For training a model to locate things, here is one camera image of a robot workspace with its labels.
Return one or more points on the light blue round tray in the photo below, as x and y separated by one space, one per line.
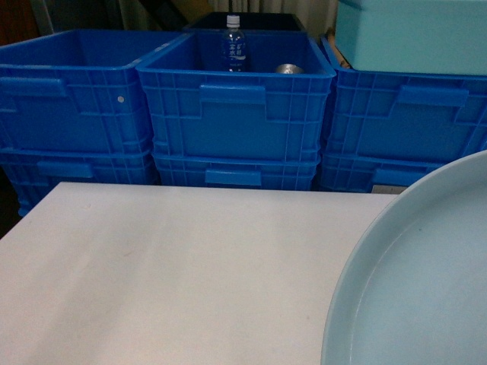
413 290

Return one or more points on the blue crate bottom middle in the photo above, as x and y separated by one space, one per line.
235 174

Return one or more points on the blue crate top middle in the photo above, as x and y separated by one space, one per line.
198 109

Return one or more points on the blue crate bottom right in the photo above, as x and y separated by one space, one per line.
347 173

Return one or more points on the silver metal can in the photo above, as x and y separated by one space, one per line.
289 69

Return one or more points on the clear water bottle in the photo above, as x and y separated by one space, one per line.
233 46

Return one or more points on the dark blue rear crate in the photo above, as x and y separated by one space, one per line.
249 21

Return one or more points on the blue crate top right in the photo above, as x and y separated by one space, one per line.
401 116

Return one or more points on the blue crate top left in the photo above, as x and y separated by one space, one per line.
78 91

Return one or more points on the blue crate bottom left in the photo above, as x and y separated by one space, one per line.
34 174

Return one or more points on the teal foam box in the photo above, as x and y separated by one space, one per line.
427 37

